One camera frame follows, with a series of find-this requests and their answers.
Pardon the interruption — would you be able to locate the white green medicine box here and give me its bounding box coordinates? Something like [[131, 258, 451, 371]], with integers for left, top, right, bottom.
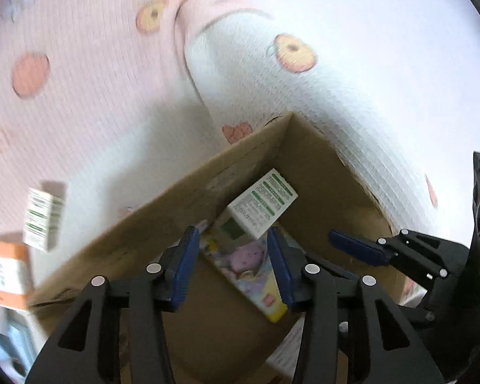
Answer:
[[226, 168, 298, 239]]

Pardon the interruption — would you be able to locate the light blue packet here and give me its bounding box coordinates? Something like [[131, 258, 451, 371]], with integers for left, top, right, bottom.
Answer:
[[0, 308, 38, 383]]

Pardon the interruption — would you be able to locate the orange white box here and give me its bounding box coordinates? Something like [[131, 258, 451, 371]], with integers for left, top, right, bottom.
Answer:
[[0, 242, 34, 311]]

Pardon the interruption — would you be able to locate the brown cardboard box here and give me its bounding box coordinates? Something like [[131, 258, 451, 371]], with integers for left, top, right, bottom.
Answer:
[[30, 114, 405, 383]]

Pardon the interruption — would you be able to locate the colourful cartoon flat box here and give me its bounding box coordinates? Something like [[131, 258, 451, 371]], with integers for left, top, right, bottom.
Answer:
[[200, 210, 287, 323]]

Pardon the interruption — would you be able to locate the pink Hello Kitty blanket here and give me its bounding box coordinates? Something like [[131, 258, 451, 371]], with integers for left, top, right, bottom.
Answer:
[[0, 0, 480, 321]]

